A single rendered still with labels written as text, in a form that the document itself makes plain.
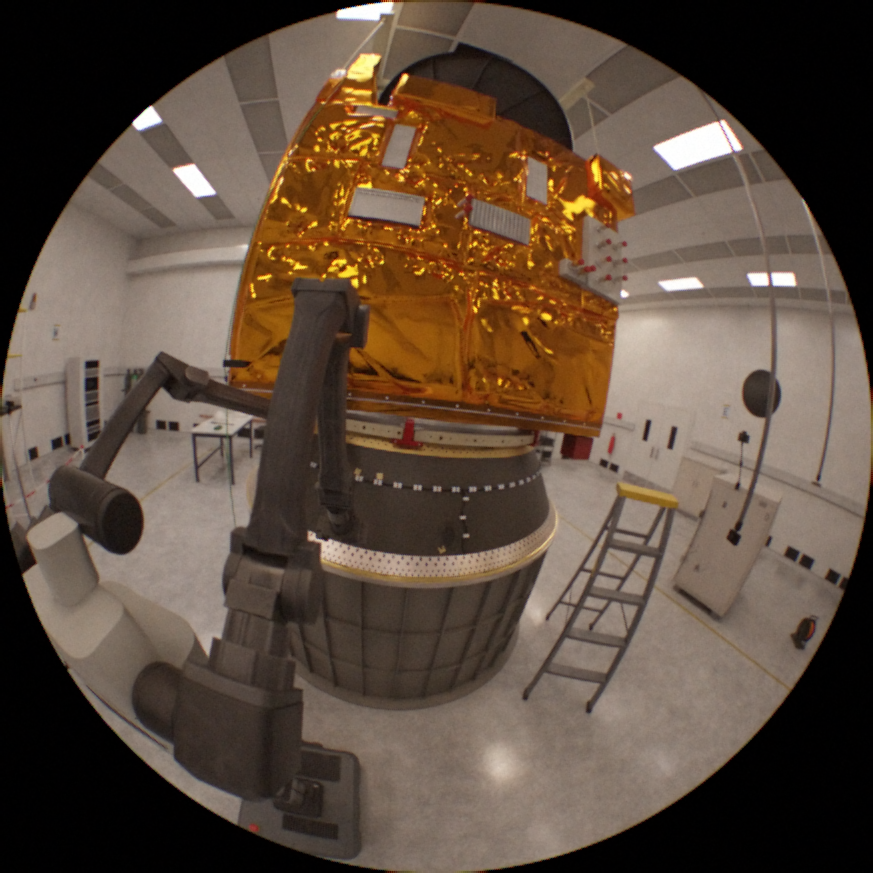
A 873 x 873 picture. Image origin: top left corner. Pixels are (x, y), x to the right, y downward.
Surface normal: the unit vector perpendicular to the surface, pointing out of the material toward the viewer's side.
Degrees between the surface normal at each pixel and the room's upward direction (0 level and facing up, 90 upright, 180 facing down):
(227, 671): 31
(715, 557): 90
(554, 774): 0
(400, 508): 62
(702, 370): 90
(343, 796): 0
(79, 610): 0
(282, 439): 67
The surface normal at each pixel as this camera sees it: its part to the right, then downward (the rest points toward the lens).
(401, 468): 0.11, -0.27
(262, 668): 0.70, -0.55
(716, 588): -0.95, -0.07
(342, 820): 0.15, -0.97
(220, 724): 0.18, -0.73
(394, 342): 0.33, 0.17
